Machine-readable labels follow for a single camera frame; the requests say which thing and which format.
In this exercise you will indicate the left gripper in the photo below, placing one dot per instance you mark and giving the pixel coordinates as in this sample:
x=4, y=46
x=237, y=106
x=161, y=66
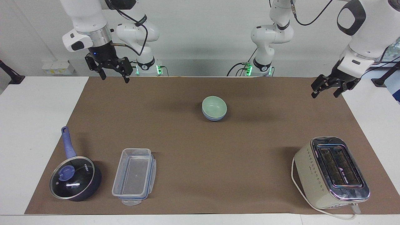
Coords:
x=340, y=78

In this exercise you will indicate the black stand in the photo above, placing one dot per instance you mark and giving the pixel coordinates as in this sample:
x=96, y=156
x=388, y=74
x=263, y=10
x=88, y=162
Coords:
x=382, y=80
x=14, y=78

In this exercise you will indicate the dark blue saucepan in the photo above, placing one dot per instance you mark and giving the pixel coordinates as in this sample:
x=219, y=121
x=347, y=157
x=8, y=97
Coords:
x=69, y=147

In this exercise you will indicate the clear plastic container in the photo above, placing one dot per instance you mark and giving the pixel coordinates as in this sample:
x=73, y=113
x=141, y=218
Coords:
x=134, y=176

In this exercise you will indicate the blue bowl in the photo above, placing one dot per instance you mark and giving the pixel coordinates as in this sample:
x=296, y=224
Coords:
x=214, y=118

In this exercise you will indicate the glass lid with blue knob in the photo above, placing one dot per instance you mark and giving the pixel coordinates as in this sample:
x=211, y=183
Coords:
x=76, y=181

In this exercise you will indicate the cream and chrome toaster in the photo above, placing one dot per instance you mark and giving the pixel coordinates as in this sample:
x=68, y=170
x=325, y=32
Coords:
x=325, y=184

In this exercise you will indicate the white socket box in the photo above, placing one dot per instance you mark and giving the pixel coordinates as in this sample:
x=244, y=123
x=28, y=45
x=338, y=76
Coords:
x=57, y=67

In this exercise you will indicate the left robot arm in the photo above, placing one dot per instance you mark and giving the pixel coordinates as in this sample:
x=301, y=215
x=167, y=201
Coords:
x=365, y=31

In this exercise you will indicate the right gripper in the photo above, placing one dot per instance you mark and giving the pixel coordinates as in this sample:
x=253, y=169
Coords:
x=102, y=54

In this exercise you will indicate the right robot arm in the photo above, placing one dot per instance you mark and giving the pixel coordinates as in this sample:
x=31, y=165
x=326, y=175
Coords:
x=84, y=15

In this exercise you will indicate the green bowl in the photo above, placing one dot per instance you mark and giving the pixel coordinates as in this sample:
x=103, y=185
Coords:
x=214, y=105

